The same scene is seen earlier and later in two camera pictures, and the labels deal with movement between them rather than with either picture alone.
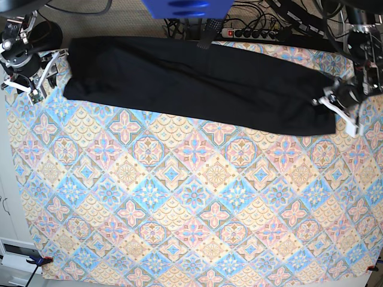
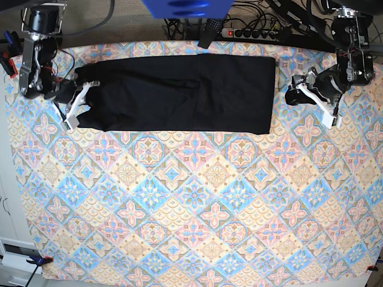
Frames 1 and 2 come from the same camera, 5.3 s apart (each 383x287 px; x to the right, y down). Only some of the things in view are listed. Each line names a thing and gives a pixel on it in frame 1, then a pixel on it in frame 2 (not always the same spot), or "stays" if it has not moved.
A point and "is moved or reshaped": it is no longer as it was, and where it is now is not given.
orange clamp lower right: (372, 268) stays
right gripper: (349, 95) to (328, 82)
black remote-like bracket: (211, 29) stays
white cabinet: (17, 246) stays
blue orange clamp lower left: (39, 261) stays
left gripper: (31, 64) to (64, 91)
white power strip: (251, 33) stays
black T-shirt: (245, 86) is moved or reshaped
